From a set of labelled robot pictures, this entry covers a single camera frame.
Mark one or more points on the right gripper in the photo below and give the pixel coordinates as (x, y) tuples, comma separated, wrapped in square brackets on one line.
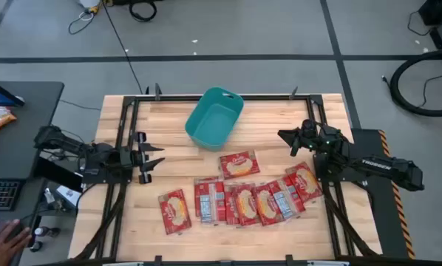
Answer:
[(311, 142)]

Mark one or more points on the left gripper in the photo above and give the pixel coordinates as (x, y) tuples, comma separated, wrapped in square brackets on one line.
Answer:
[(132, 157)]

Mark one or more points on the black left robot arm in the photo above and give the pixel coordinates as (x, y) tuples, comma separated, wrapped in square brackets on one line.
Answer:
[(62, 142)]

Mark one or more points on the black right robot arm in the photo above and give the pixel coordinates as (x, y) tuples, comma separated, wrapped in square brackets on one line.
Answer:
[(387, 166)]

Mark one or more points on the teal plastic basket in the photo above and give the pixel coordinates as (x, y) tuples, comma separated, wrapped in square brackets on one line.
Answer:
[(213, 122)]

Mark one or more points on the white box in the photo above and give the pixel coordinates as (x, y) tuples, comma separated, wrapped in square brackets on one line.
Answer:
[(67, 194)]

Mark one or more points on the black box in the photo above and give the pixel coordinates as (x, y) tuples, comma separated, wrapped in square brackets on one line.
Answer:
[(58, 175)]

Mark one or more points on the small clear bottle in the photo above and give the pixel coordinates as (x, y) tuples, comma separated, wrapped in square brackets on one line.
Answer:
[(49, 196)]

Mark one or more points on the black hazard-striped mat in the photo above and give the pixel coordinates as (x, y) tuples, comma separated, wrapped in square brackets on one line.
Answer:
[(381, 207)]

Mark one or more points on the black desk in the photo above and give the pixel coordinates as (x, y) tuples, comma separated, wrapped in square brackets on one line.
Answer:
[(21, 147)]

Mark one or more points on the small dark bottle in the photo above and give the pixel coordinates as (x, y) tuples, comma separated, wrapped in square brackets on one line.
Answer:
[(45, 232), (36, 246)]

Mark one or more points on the backlit keyboard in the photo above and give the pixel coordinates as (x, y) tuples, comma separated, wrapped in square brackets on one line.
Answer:
[(1, 195)]

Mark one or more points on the white object on floor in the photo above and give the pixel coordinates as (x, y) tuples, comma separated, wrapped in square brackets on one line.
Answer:
[(88, 3)]

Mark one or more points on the person's hand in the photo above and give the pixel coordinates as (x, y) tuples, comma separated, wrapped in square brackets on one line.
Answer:
[(3, 245)]

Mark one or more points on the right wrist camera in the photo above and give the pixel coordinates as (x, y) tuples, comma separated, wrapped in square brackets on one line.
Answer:
[(309, 127)]

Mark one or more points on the black frame clamp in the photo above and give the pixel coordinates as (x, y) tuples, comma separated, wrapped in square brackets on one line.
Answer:
[(157, 91), (289, 260), (157, 260)]

